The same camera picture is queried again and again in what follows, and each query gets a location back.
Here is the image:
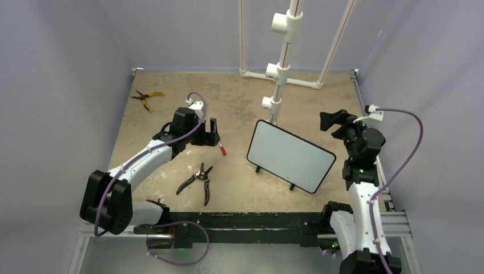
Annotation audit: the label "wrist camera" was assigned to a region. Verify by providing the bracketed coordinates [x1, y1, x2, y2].
[186, 98, 204, 119]
[353, 104, 384, 126]

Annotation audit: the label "red and white marker pen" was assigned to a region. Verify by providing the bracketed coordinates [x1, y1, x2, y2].
[218, 142, 227, 156]

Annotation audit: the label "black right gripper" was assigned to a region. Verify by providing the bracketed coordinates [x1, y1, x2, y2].
[321, 109, 374, 159]

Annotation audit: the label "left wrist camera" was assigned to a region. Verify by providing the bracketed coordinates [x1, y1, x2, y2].
[186, 98, 204, 119]

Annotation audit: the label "black handled pliers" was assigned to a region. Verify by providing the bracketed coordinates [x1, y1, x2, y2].
[176, 163, 213, 206]

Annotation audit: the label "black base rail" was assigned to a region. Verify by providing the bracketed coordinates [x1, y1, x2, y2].
[134, 212, 337, 249]

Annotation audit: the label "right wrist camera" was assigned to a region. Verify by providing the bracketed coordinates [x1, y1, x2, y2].
[353, 104, 384, 126]

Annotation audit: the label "white PVC pipe frame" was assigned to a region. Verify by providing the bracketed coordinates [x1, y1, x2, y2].
[238, 0, 357, 124]

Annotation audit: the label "small black-framed whiteboard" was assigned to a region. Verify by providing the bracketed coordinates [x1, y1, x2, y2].
[246, 119, 337, 194]

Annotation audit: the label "yellow handled needle-nose pliers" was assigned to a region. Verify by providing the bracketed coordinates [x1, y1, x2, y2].
[131, 90, 166, 113]

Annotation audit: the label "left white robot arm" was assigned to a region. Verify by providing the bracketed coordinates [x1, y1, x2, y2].
[79, 100, 220, 236]

